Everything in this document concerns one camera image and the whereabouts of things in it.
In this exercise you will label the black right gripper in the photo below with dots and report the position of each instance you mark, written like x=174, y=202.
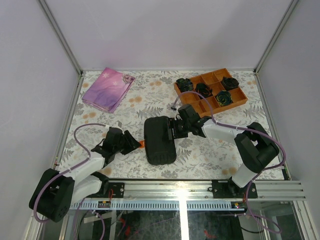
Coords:
x=172, y=123

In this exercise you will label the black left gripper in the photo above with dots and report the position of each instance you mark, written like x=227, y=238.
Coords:
x=133, y=144

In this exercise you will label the black plastic tool case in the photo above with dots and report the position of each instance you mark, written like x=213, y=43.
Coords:
x=158, y=148

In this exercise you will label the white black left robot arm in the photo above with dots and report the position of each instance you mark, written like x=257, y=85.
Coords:
x=57, y=190

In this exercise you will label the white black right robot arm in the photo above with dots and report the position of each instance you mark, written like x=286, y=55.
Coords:
x=256, y=148

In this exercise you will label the black rolled tape far left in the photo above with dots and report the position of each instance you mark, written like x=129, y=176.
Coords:
x=184, y=84

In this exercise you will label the black rolled tape centre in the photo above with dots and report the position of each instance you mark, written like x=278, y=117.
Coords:
x=204, y=90

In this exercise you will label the black green rolled tape front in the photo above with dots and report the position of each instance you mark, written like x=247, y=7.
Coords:
x=224, y=98

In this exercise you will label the purple folded cloth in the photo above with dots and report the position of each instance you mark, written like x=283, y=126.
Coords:
x=107, y=92

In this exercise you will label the orange compartment tray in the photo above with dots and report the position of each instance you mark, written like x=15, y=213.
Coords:
x=215, y=91

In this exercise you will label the black rolled tape far right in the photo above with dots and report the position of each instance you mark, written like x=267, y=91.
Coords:
x=229, y=83

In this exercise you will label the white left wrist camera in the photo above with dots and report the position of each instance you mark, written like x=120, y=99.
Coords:
x=117, y=124

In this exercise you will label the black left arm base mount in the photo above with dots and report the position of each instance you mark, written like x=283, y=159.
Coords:
x=110, y=188

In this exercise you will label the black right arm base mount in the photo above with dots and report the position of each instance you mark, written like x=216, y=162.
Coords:
x=226, y=189

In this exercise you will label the aluminium front rail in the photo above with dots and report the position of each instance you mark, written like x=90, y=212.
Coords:
x=200, y=190

